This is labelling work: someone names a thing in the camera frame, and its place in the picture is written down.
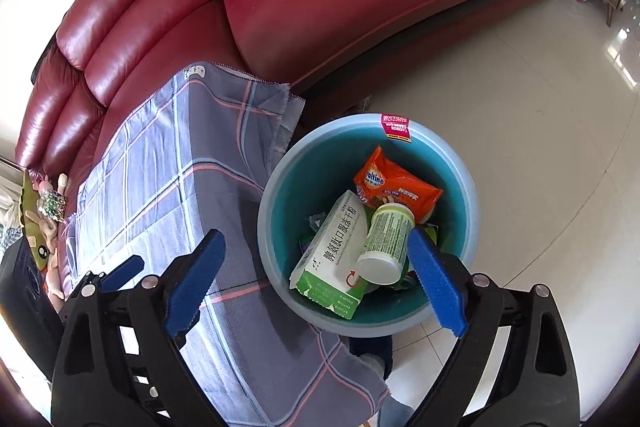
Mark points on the bag of colourful beads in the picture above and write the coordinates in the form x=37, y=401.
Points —
x=52, y=205

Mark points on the teal plastic bucket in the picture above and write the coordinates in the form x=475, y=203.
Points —
x=300, y=187

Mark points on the orange foil snack wrapper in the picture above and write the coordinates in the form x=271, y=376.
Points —
x=395, y=187

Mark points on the green plush toy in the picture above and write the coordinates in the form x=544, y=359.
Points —
x=31, y=232

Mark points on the white bottle with green cap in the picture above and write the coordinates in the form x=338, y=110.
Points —
x=387, y=237

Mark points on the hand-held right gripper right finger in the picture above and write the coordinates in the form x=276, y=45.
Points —
x=440, y=287

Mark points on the grey checked cloth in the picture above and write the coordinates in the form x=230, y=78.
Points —
x=200, y=157

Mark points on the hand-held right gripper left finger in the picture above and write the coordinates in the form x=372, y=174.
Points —
x=195, y=282

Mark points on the green white medicine box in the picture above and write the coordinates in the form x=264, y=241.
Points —
x=330, y=257

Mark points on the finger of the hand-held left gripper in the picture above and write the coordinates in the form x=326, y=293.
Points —
x=122, y=272

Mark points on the dark red leather sofa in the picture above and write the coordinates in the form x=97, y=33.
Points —
x=300, y=7

